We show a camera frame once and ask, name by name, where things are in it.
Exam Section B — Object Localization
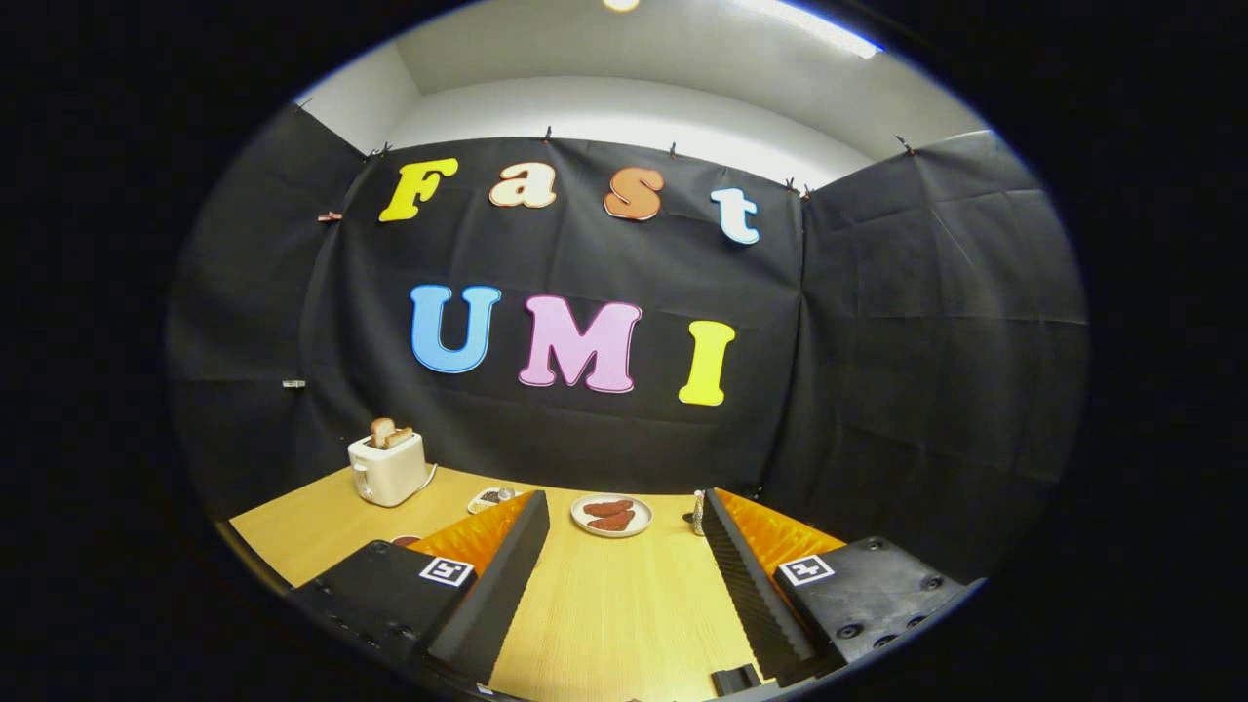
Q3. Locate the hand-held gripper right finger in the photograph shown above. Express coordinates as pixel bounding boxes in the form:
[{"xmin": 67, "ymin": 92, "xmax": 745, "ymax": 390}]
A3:
[{"xmin": 700, "ymin": 487, "xmax": 984, "ymax": 689}]

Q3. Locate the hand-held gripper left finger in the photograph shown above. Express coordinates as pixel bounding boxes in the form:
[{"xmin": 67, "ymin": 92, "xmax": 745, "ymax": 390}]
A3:
[{"xmin": 286, "ymin": 489, "xmax": 552, "ymax": 689}]

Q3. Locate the white round plate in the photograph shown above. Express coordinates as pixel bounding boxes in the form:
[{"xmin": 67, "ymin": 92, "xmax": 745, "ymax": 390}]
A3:
[{"xmin": 570, "ymin": 493, "xmax": 654, "ymax": 538}]

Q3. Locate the white toaster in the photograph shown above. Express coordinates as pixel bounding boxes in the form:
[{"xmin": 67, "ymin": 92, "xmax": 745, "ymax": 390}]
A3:
[{"xmin": 347, "ymin": 432, "xmax": 437, "ymax": 508}]

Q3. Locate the wooden table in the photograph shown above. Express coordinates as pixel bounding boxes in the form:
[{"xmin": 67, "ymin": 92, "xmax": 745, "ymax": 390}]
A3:
[{"xmin": 229, "ymin": 463, "xmax": 849, "ymax": 702}]

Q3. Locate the black backdrop cloth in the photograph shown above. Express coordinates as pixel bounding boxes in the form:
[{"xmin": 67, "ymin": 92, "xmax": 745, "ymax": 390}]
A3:
[{"xmin": 166, "ymin": 102, "xmax": 1090, "ymax": 586}]

